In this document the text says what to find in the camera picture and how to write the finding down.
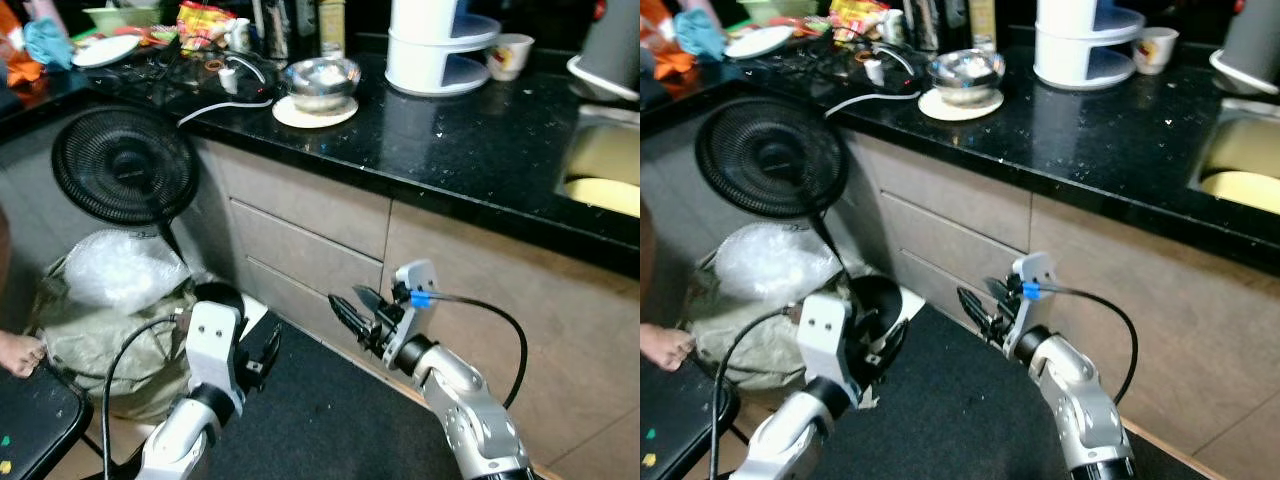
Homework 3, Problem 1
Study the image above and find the barefoot person orange top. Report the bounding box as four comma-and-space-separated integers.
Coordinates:
0, 0, 73, 379

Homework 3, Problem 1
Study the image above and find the plain white plate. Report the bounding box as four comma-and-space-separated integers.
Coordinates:
72, 35, 141, 69
722, 25, 796, 59

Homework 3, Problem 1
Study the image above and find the black stool seat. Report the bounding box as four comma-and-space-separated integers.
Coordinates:
0, 370, 93, 480
640, 385, 741, 480

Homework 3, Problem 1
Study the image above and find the white tiered plastic rack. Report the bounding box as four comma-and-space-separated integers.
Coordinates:
385, 0, 501, 98
1033, 0, 1146, 91

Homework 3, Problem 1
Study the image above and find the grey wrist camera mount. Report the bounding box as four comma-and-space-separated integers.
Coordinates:
795, 293, 861, 386
385, 260, 441, 369
187, 300, 246, 393
1003, 250, 1056, 356

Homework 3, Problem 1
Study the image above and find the white charger cable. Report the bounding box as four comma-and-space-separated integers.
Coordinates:
825, 45, 926, 119
178, 55, 276, 128

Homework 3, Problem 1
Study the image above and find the teal cloth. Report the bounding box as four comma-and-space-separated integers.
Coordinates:
675, 10, 726, 61
25, 18, 73, 71

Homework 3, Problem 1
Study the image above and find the stainless steel sink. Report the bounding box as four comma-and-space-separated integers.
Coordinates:
555, 105, 641, 219
1188, 95, 1280, 216

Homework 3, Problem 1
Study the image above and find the black glass blender jug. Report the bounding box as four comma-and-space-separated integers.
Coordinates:
905, 0, 951, 53
255, 0, 301, 61

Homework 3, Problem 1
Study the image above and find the pale yellow plate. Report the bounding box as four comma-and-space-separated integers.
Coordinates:
562, 175, 641, 219
1198, 170, 1280, 214

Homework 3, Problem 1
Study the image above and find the kitchen base cabinet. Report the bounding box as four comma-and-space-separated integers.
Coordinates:
190, 140, 641, 480
840, 130, 1280, 480

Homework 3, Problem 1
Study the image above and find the clear bubble wrap bundle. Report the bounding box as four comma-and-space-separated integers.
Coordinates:
712, 222, 846, 306
62, 228, 193, 313

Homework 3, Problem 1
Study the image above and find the black floor mat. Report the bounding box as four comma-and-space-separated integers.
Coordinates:
205, 315, 471, 480
860, 305, 1201, 480

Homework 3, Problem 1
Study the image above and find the grey cylinder water purifier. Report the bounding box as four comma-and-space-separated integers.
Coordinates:
575, 0, 641, 91
1220, 0, 1280, 81

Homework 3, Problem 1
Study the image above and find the green plastic basket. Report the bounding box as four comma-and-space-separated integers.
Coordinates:
83, 5, 161, 29
740, 0, 816, 21

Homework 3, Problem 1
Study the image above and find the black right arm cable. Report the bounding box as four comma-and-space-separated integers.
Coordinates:
425, 293, 529, 411
1040, 283, 1141, 406

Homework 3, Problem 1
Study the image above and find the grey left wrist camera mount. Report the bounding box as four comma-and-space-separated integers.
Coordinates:
795, 293, 861, 386
187, 300, 246, 393

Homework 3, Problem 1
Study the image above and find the olive woven sack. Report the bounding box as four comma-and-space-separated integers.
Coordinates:
28, 250, 201, 421
685, 250, 871, 411

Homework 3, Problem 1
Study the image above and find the black electric fan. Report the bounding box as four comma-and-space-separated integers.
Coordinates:
695, 97, 906, 346
50, 105, 246, 326

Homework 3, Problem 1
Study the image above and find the white cartoon print cup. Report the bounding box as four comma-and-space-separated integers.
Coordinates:
487, 33, 536, 81
1132, 27, 1181, 76

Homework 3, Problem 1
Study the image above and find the floral patterned plate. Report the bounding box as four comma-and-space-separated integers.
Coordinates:
917, 87, 1004, 121
272, 95, 359, 129

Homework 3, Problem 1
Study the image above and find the black power strip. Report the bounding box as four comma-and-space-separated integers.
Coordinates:
195, 70, 276, 106
845, 62, 926, 96

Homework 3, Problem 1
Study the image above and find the red yellow snack packet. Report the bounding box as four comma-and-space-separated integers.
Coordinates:
830, 0, 886, 43
178, 2, 236, 51

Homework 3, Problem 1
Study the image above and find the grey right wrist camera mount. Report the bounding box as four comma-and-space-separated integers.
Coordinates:
1003, 250, 1056, 356
385, 260, 441, 369

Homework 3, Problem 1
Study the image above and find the yellow tin box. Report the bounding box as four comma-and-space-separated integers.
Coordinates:
318, 0, 346, 56
968, 0, 998, 51

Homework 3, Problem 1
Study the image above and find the white purifier hose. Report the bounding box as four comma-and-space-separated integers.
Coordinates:
565, 55, 641, 104
1208, 48, 1280, 98

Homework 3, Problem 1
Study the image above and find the black induction cooktop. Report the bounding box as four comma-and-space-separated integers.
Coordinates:
770, 45, 936, 101
120, 50, 291, 111

